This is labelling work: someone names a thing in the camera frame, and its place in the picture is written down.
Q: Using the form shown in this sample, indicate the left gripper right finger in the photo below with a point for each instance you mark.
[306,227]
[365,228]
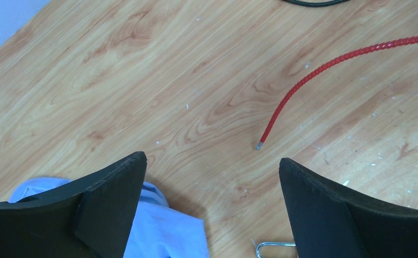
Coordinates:
[331,220]

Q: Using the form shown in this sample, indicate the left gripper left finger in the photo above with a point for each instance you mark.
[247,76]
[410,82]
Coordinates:
[88,217]

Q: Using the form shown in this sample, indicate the brass padlock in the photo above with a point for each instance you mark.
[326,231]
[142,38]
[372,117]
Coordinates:
[276,249]

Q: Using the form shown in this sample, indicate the red cable lock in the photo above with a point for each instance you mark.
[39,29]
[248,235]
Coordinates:
[347,56]

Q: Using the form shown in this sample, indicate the lavender cloth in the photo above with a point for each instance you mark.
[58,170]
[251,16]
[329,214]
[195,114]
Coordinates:
[160,231]

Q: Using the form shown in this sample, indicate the black cable lock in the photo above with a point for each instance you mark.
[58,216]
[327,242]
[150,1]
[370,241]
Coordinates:
[315,4]

